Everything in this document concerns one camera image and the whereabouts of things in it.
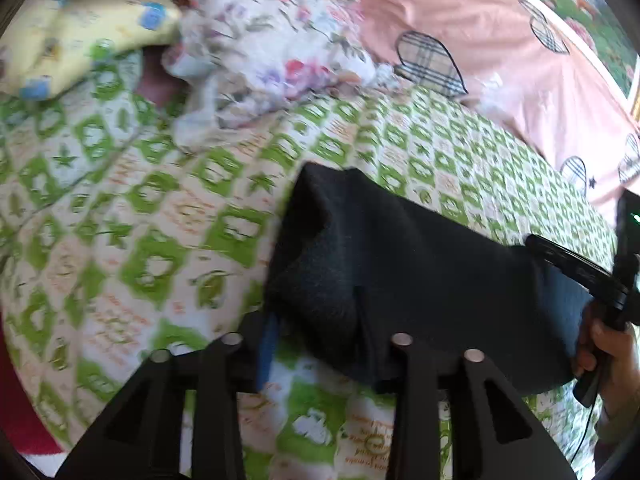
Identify black knit pants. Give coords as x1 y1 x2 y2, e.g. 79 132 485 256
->
264 162 588 396

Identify right forearm sleeve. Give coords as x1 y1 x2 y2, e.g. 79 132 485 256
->
596 398 639 445

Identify person's right hand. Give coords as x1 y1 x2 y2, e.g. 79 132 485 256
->
574 302 639 418

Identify red floral blanket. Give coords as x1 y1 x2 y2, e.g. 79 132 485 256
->
0 334 62 455

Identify green white patterned bedsheet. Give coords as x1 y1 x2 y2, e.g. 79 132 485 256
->
1 51 615 453

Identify framed landscape painting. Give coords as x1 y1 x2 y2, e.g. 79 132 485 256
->
540 0 639 118

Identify pink quilt with plaid hearts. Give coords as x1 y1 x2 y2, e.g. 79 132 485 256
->
360 0 639 205

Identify floral white pillow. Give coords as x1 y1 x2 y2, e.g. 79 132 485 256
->
162 0 393 153

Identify yellow patterned pillow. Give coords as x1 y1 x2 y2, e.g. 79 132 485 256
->
1 0 181 101

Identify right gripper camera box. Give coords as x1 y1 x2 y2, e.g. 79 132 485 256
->
613 190 640 289

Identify black cable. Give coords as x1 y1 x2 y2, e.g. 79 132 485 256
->
569 398 599 463

